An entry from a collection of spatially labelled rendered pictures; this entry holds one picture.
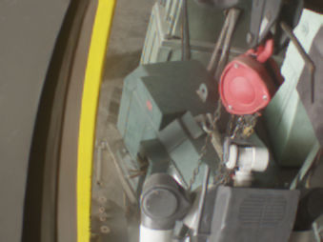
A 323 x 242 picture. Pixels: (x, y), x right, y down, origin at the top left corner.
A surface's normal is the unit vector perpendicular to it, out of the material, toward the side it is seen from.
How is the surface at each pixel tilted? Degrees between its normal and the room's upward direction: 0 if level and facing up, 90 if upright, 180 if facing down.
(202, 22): 90
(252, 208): 41
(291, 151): 72
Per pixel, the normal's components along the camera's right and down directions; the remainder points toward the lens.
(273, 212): 0.12, -0.13
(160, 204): 0.01, 0.08
